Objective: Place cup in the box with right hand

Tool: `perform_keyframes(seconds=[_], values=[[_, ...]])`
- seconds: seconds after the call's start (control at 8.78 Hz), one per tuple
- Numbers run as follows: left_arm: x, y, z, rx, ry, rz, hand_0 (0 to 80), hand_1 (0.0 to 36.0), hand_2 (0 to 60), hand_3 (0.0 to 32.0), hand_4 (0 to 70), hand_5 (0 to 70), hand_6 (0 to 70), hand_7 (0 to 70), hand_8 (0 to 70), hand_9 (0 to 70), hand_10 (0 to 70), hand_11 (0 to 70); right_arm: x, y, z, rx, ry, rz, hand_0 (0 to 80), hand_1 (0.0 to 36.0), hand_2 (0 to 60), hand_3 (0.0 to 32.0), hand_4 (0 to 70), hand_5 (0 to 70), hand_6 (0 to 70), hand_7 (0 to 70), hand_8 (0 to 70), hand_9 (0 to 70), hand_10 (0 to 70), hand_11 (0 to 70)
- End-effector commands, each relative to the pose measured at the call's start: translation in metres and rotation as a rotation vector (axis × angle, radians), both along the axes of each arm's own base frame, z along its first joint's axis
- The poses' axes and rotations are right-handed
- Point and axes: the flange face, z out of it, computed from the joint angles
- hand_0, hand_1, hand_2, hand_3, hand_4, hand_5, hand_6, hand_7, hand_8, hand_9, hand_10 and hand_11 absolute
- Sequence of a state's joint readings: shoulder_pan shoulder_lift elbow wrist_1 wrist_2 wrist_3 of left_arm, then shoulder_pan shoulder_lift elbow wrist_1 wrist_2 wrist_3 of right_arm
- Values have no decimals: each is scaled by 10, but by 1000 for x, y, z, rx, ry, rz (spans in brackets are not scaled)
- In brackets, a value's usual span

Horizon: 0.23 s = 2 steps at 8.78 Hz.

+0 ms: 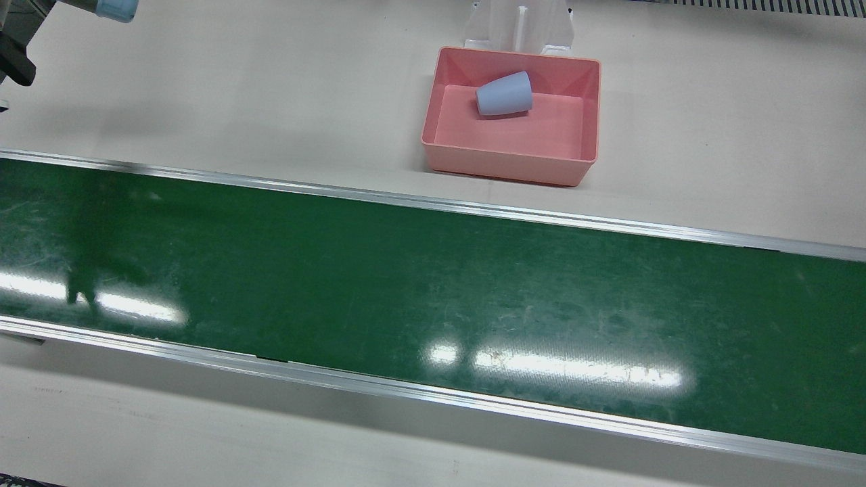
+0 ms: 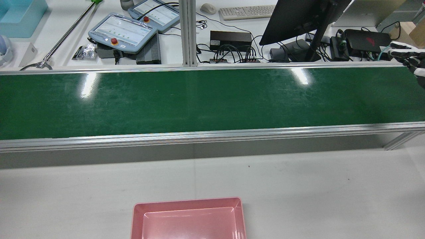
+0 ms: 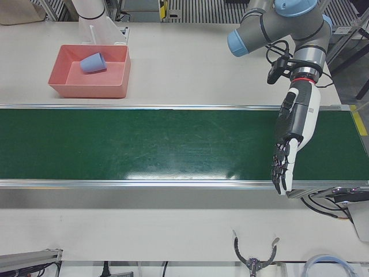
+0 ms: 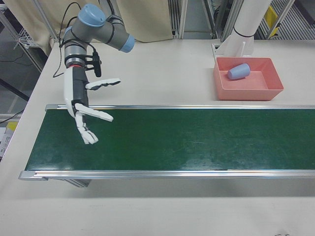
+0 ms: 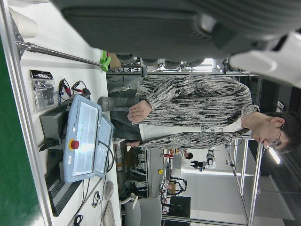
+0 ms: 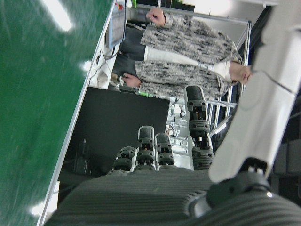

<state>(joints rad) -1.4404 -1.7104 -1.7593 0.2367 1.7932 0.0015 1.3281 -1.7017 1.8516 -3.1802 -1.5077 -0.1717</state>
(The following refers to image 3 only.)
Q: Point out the robot hand black white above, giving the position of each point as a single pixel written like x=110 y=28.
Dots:
x=305 y=115

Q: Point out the blue plastic cup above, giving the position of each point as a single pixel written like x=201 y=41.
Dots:
x=92 y=63

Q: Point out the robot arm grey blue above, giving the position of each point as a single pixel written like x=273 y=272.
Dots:
x=288 y=26

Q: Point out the pink plastic box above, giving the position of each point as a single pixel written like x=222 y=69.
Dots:
x=115 y=76

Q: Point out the black conveyor motor unit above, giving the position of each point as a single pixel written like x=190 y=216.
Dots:
x=351 y=196

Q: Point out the grey metal plate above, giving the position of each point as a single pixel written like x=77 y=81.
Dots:
x=361 y=222

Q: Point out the ribbed metal panel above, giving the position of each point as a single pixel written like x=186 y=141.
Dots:
x=207 y=11

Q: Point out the green conveyor belt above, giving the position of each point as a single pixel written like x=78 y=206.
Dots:
x=144 y=144

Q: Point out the yellow black device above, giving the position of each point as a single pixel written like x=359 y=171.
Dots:
x=163 y=7

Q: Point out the brown cardboard piece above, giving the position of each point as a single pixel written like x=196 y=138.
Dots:
x=17 y=14

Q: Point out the aluminium profile bar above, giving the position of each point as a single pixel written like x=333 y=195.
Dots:
x=29 y=256

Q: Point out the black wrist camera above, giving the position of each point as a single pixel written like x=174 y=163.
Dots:
x=274 y=72

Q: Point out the aluminium frame struts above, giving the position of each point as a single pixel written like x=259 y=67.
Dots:
x=341 y=29

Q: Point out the metal claw bracket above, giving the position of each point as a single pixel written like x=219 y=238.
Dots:
x=253 y=264

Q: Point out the white cylindrical post with base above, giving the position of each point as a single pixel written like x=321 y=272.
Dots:
x=89 y=11

